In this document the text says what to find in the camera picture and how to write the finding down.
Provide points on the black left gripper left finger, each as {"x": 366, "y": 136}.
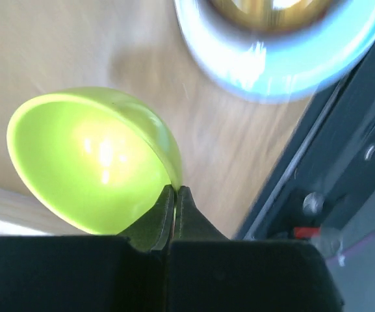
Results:
{"x": 153, "y": 230}

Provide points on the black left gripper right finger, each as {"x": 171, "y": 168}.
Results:
{"x": 190, "y": 224}

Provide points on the green bowl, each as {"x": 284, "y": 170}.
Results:
{"x": 96, "y": 157}

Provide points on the yellow patterned dark-rimmed plate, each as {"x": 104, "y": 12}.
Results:
{"x": 268, "y": 16}

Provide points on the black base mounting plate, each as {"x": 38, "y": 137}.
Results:
{"x": 326, "y": 176}

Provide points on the wooden tray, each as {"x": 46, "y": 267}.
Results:
{"x": 28, "y": 212}

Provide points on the white and blue plate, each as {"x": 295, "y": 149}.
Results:
{"x": 256, "y": 66}

